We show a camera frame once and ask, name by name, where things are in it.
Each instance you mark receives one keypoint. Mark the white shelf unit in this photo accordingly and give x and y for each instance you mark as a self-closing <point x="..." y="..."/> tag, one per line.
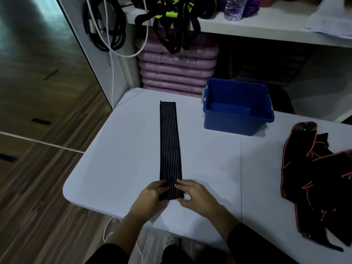
<point x="275" y="27"/>

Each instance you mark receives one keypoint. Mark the black chair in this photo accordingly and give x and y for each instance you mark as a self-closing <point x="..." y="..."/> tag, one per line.
<point x="282" y="100"/>

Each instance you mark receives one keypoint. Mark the white paper sheets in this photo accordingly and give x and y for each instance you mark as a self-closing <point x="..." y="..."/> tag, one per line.
<point x="332" y="24"/>

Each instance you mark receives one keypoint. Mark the person's right forearm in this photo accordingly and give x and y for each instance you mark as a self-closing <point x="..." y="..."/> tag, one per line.
<point x="228" y="222"/>

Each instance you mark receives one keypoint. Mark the person's left hand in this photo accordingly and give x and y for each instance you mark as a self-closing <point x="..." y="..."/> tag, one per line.
<point x="148" y="203"/>

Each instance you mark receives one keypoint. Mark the blue plastic bin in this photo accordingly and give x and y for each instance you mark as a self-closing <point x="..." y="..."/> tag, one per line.
<point x="233" y="125"/>

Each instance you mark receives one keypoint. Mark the black cylindrical roller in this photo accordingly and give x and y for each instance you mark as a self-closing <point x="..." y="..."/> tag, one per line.
<point x="209" y="10"/>

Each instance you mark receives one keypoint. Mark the stack of pink mats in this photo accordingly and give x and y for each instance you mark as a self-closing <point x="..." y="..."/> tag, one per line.
<point x="176" y="71"/>
<point x="269" y="68"/>

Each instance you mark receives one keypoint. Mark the person's right hand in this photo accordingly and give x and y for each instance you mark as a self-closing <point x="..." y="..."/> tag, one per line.
<point x="203" y="202"/>

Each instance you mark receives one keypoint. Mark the clear plastic water bottle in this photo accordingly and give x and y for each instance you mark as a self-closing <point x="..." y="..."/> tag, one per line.
<point x="233" y="10"/>

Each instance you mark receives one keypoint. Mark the person's white shoe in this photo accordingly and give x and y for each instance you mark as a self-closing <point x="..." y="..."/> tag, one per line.
<point x="169" y="240"/>

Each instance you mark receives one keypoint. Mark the person's left forearm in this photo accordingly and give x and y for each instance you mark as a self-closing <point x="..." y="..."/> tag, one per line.
<point x="123" y="233"/>

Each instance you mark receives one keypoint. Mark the purple bottle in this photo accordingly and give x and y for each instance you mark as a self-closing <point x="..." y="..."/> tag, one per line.
<point x="251" y="8"/>

